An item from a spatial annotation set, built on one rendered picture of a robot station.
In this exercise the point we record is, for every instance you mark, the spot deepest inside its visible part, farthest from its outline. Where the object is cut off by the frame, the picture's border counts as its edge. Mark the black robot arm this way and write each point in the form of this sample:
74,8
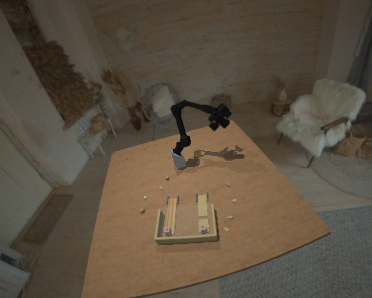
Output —
176,111

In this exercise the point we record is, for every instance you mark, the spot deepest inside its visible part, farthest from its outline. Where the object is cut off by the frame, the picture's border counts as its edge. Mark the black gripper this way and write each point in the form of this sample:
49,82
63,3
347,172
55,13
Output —
215,125

